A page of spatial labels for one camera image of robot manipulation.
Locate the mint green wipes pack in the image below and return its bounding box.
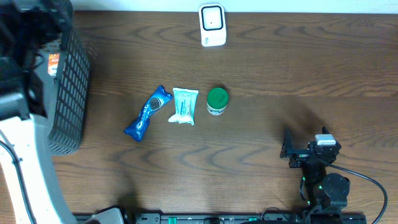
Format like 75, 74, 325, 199
168, 87, 199, 126

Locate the blue Oreo cookie pack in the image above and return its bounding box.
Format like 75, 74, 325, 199
124, 85, 173, 142

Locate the orange snack packet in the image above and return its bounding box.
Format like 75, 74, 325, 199
47, 53, 60, 77

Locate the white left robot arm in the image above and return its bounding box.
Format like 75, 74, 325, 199
1, 0, 128, 223

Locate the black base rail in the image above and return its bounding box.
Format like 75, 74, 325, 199
74, 212, 368, 224

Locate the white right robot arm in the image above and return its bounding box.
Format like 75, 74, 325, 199
280, 127, 350, 223

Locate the green lid white jar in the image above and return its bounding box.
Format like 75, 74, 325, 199
206, 87, 229, 116

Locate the grey plastic mesh basket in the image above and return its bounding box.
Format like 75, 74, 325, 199
30, 0, 92, 156

